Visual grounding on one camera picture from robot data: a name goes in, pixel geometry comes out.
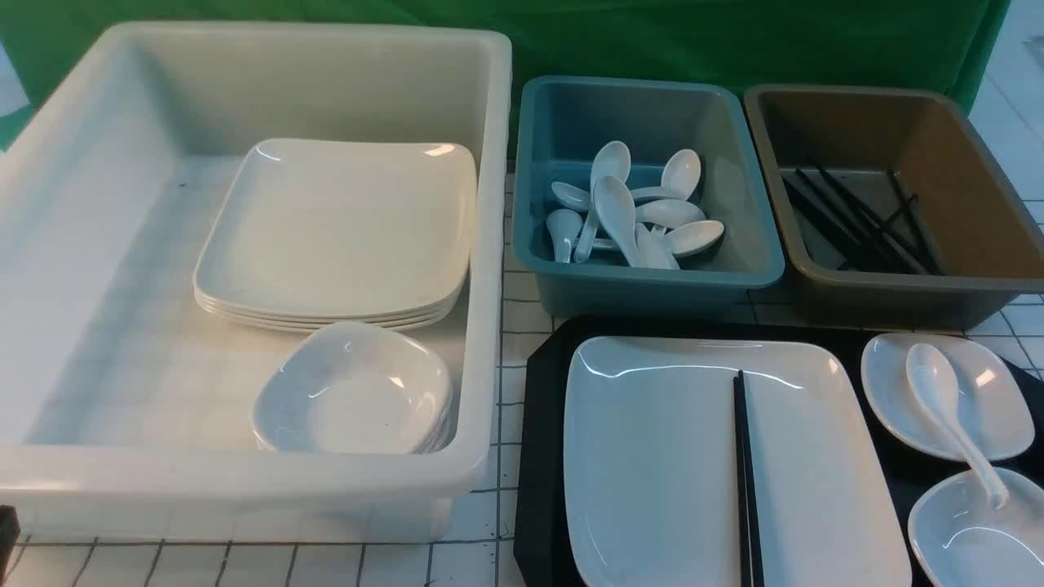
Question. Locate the large white square plate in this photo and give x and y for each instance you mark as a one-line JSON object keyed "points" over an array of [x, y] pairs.
{"points": [[650, 467]]}

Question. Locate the black chopstick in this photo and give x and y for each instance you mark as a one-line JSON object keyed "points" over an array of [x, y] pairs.
{"points": [[740, 440], [752, 509]]}

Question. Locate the white ceramic soup spoon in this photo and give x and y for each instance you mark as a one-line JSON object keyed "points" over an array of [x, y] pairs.
{"points": [[933, 381]]}

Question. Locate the white bowl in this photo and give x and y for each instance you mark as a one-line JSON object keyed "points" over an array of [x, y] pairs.
{"points": [[960, 540], [991, 405]]}

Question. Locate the teal plastic bin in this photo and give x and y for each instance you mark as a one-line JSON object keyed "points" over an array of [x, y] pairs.
{"points": [[692, 137]]}

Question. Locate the white spoons in bin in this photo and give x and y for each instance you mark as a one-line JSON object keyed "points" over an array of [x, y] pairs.
{"points": [[652, 227]]}

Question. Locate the stack of white bowls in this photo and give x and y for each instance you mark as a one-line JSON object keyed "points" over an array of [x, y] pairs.
{"points": [[355, 388]]}

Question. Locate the stack of white plates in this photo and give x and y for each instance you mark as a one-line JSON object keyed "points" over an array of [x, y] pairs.
{"points": [[313, 232]]}

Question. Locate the black serving tray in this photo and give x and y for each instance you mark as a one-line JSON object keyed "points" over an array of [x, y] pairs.
{"points": [[542, 548]]}

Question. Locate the large white plastic tub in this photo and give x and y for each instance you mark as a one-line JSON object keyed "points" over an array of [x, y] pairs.
{"points": [[125, 405]]}

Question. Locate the black chopsticks in bin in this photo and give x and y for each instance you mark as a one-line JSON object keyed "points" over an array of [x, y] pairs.
{"points": [[865, 240]]}

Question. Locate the brown plastic bin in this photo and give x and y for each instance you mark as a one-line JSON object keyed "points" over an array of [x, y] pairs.
{"points": [[989, 245]]}

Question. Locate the green cloth backdrop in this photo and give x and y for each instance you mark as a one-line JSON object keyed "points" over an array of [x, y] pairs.
{"points": [[943, 46]]}

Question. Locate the dark object bottom left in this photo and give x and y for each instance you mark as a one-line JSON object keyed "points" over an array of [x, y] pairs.
{"points": [[10, 529]]}

